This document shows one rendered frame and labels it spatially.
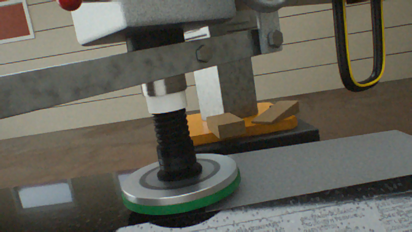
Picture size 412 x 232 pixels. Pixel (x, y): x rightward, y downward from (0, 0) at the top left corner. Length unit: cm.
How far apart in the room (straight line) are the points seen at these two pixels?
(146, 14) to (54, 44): 692
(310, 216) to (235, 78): 94
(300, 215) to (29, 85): 44
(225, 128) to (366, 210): 68
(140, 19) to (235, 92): 101
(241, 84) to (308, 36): 540
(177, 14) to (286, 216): 36
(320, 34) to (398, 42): 146
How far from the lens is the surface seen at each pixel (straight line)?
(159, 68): 53
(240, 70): 146
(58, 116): 752
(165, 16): 49
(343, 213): 61
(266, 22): 65
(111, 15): 50
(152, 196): 56
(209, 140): 131
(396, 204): 64
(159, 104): 57
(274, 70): 670
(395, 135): 90
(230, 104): 143
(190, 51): 56
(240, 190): 64
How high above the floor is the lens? 108
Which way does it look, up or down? 11 degrees down
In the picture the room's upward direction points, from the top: 9 degrees counter-clockwise
